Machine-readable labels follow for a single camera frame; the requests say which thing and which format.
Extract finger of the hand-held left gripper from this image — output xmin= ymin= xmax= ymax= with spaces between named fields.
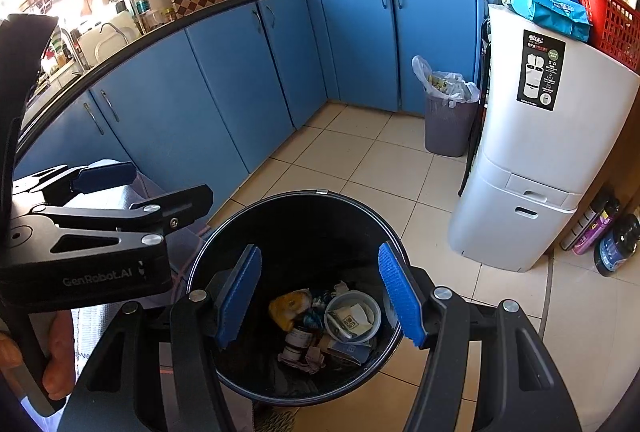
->
xmin=32 ymin=183 xmax=214 ymax=265
xmin=12 ymin=161 xmax=138 ymax=213

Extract blue base cabinets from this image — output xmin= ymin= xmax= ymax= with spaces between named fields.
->
xmin=12 ymin=0 xmax=501 ymax=218

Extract purple bottle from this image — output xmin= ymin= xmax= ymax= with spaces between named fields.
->
xmin=572 ymin=207 xmax=623 ymax=255

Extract cyan tissue pack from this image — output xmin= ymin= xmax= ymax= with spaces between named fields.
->
xmin=512 ymin=0 xmax=593 ymax=44

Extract brown medicine bottle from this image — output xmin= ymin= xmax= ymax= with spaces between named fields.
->
xmin=282 ymin=319 xmax=316 ymax=363

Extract person's left hand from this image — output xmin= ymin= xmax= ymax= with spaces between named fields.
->
xmin=42 ymin=311 xmax=77 ymax=402

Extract clear plastic bin bag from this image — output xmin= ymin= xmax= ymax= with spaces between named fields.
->
xmin=411 ymin=55 xmax=481 ymax=109

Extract grey waste basket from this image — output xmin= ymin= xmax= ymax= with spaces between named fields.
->
xmin=425 ymin=92 xmax=481 ymax=158

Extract torn blue cardboard box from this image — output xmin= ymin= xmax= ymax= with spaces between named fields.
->
xmin=327 ymin=339 xmax=373 ymax=365

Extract red plastic basket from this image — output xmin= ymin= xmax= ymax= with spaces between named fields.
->
xmin=547 ymin=0 xmax=640 ymax=73

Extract yellow wrapper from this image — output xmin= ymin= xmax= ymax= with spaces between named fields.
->
xmin=268 ymin=289 xmax=313 ymax=332

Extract black round trash bin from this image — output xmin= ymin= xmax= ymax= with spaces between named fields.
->
xmin=185 ymin=189 xmax=406 ymax=408

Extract black kitchen countertop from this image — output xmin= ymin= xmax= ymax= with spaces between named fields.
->
xmin=10 ymin=0 xmax=503 ymax=163

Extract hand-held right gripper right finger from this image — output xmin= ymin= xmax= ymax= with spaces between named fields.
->
xmin=377 ymin=241 xmax=583 ymax=432

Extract blue paper cup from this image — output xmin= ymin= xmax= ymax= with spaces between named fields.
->
xmin=324 ymin=291 xmax=383 ymax=344

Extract dark blue bottle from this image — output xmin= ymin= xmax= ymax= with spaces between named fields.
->
xmin=597 ymin=215 xmax=640 ymax=278

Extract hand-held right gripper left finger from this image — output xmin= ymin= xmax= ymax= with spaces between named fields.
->
xmin=59 ymin=243 xmax=263 ymax=432

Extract red black folded frame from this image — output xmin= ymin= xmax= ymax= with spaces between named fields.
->
xmin=458 ymin=25 xmax=493 ymax=197

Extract white countertop appliance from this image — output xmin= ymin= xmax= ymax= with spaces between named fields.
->
xmin=77 ymin=12 xmax=141 ymax=66

